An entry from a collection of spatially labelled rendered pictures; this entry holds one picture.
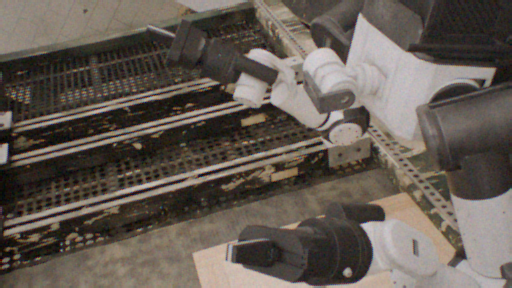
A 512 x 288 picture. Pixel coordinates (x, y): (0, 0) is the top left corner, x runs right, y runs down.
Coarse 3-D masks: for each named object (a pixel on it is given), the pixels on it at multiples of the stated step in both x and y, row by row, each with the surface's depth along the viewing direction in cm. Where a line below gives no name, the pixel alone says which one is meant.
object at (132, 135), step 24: (264, 96) 191; (168, 120) 186; (192, 120) 184; (216, 120) 186; (72, 144) 181; (96, 144) 180; (120, 144) 181; (144, 144) 183; (168, 144) 186; (0, 168) 175; (24, 168) 177; (48, 168) 179; (72, 168) 181
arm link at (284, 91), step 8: (248, 56) 132; (256, 56) 130; (264, 56) 130; (272, 56) 131; (272, 64) 131; (280, 64) 132; (280, 72) 134; (288, 72) 134; (280, 80) 137; (288, 80) 134; (272, 88) 139; (280, 88) 137; (288, 88) 134; (296, 88) 135; (272, 96) 138; (280, 96) 136; (288, 96) 134; (280, 104) 135; (288, 104) 135
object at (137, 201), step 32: (256, 160) 164; (288, 160) 162; (320, 160) 165; (352, 160) 168; (128, 192) 158; (160, 192) 156; (192, 192) 159; (224, 192) 162; (0, 224) 151; (32, 224) 152; (64, 224) 153; (96, 224) 156; (0, 256) 153
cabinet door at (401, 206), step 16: (384, 208) 148; (400, 208) 147; (416, 208) 147; (416, 224) 142; (432, 224) 142; (208, 256) 142; (224, 256) 141; (448, 256) 133; (208, 272) 138; (224, 272) 137; (240, 272) 137; (256, 272) 136; (384, 272) 132
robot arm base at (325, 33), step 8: (320, 16) 120; (312, 24) 122; (320, 24) 119; (328, 24) 118; (336, 24) 118; (312, 32) 124; (320, 32) 121; (328, 32) 118; (336, 32) 117; (344, 32) 117; (352, 32) 117; (320, 40) 123; (328, 40) 120; (336, 40) 118; (344, 40) 116; (352, 40) 116; (336, 48) 120; (344, 48) 117; (344, 56) 119; (344, 64) 121
